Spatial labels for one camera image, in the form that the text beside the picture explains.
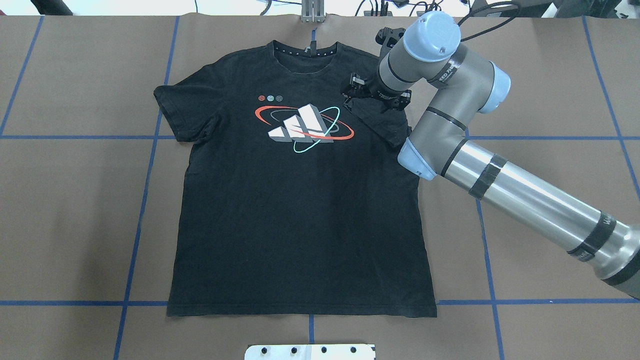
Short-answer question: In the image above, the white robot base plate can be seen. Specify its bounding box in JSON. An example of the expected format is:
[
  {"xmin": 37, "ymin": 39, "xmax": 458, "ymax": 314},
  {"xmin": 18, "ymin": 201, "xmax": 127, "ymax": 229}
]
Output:
[{"xmin": 244, "ymin": 343, "xmax": 377, "ymax": 360}]

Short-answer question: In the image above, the black graphic t-shirt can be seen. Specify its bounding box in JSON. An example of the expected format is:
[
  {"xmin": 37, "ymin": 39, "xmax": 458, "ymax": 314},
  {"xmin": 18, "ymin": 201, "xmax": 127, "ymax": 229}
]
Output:
[{"xmin": 153, "ymin": 41, "xmax": 437, "ymax": 318}]

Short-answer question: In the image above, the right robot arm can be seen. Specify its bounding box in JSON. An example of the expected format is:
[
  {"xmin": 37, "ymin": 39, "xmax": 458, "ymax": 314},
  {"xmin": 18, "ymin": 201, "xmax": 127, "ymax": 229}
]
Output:
[{"xmin": 342, "ymin": 11, "xmax": 640, "ymax": 299}]

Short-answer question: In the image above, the aluminium frame post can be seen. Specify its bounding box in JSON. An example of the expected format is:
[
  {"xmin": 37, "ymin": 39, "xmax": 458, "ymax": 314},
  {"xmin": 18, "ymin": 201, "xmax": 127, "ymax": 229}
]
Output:
[{"xmin": 300, "ymin": 0, "xmax": 326, "ymax": 23}]

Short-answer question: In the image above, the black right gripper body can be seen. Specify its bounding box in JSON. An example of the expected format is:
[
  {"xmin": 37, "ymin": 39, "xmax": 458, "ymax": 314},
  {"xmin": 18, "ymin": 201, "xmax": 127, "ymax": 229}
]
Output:
[{"xmin": 363, "ymin": 82, "xmax": 412, "ymax": 112}]

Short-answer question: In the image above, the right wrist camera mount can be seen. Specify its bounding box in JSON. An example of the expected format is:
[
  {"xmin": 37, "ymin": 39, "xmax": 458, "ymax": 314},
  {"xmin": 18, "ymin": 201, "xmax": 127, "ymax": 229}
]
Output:
[{"xmin": 375, "ymin": 27, "xmax": 406, "ymax": 53}]

